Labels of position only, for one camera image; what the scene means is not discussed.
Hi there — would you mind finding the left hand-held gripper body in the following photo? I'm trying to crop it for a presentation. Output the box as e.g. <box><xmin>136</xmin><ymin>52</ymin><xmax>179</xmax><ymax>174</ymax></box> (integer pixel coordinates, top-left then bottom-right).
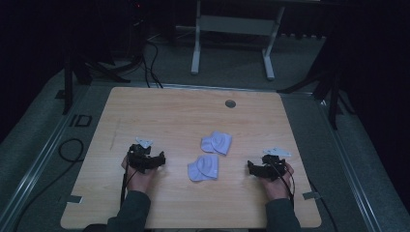
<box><xmin>127</xmin><ymin>136</ymin><xmax>159</xmax><ymax>174</ymax></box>

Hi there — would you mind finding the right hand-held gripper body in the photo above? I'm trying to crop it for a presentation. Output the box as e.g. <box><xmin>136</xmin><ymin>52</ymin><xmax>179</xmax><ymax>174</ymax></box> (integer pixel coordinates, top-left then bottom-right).
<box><xmin>257</xmin><ymin>147</ymin><xmax>293</xmax><ymax>182</ymax></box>

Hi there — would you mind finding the person's right hand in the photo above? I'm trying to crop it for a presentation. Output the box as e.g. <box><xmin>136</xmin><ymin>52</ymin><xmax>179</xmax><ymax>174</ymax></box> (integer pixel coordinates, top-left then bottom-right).
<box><xmin>259</xmin><ymin>161</ymin><xmax>296</xmax><ymax>201</ymax></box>

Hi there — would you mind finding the person's left hand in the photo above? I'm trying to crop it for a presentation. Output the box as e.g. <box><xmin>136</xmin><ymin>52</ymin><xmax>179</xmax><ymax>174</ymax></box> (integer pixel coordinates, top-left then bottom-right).
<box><xmin>121</xmin><ymin>156</ymin><xmax>159</xmax><ymax>195</ymax></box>

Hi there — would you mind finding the white folded sock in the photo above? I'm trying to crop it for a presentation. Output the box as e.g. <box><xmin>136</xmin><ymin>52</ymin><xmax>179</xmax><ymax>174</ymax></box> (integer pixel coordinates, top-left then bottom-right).
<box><xmin>200</xmin><ymin>130</ymin><xmax>233</xmax><ymax>157</ymax></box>
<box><xmin>187</xmin><ymin>154</ymin><xmax>220</xmax><ymax>183</ymax></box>

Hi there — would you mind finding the grey tape piece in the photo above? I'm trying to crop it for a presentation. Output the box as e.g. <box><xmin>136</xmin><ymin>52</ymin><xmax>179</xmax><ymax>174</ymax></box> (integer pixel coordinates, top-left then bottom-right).
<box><xmin>302</xmin><ymin>190</ymin><xmax>322</xmax><ymax>201</ymax></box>
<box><xmin>65</xmin><ymin>194</ymin><xmax>83</xmax><ymax>205</ymax></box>

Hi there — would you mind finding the black floor tape marking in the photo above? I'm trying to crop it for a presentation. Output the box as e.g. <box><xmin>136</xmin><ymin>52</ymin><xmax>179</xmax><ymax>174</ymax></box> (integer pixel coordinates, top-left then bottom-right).
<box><xmin>69</xmin><ymin>113</ymin><xmax>94</xmax><ymax>128</ymax></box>

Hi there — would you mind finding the black tripod stand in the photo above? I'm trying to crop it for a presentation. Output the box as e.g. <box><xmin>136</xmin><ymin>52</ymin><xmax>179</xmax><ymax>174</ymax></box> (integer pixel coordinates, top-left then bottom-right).
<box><xmin>62</xmin><ymin>18</ymin><xmax>144</xmax><ymax>116</ymax></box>
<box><xmin>276</xmin><ymin>32</ymin><xmax>356</xmax><ymax>131</ymax></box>

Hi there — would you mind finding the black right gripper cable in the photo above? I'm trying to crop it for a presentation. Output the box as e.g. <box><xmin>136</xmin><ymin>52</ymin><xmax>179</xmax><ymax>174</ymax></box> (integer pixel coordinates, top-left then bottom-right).
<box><xmin>270</xmin><ymin>160</ymin><xmax>296</xmax><ymax>207</ymax></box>

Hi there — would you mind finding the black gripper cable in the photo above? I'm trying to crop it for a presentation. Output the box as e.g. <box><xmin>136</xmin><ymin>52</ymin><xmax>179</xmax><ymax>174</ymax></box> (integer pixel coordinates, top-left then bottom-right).
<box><xmin>270</xmin><ymin>160</ymin><xmax>296</xmax><ymax>207</ymax></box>
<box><xmin>119</xmin><ymin>163</ymin><xmax>139</xmax><ymax>209</ymax></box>

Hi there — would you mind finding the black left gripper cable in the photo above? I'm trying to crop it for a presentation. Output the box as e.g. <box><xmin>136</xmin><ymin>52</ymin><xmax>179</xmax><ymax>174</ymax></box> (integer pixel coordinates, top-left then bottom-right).
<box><xmin>119</xmin><ymin>163</ymin><xmax>139</xmax><ymax>209</ymax></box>

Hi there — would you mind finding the black floor cable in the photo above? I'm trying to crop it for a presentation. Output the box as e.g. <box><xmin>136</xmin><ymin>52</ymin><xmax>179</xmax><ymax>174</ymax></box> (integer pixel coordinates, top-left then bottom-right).
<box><xmin>140</xmin><ymin>38</ymin><xmax>164</xmax><ymax>89</ymax></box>
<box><xmin>12</xmin><ymin>137</ymin><xmax>85</xmax><ymax>232</ymax></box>
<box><xmin>307</xmin><ymin>177</ymin><xmax>339</xmax><ymax>232</ymax></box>

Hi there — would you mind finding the metal floor rail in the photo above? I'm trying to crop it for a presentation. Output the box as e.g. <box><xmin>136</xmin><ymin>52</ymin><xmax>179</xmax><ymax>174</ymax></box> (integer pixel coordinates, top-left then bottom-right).
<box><xmin>0</xmin><ymin>84</ymin><xmax>95</xmax><ymax>232</ymax></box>
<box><xmin>313</xmin><ymin>93</ymin><xmax>385</xmax><ymax>232</ymax></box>

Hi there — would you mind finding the white metal table frame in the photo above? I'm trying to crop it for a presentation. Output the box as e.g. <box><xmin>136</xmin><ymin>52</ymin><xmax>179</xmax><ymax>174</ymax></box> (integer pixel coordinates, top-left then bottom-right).
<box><xmin>190</xmin><ymin>0</ymin><xmax>286</xmax><ymax>81</ymax></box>

